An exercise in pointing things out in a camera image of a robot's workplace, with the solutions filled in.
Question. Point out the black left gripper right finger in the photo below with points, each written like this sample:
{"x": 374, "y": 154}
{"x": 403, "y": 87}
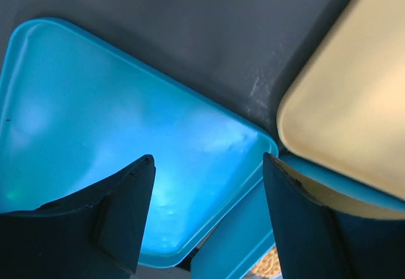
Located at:
{"x": 327, "y": 225}

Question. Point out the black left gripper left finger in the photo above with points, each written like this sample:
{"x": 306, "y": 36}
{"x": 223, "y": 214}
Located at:
{"x": 95, "y": 232}

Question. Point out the teal tin lid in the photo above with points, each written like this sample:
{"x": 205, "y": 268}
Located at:
{"x": 75, "y": 110}

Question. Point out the yellow plastic tray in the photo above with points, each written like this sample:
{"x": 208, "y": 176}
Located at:
{"x": 345, "y": 110}

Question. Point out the teal cookie tin box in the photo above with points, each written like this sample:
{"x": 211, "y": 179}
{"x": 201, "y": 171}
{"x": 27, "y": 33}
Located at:
{"x": 240, "y": 240}

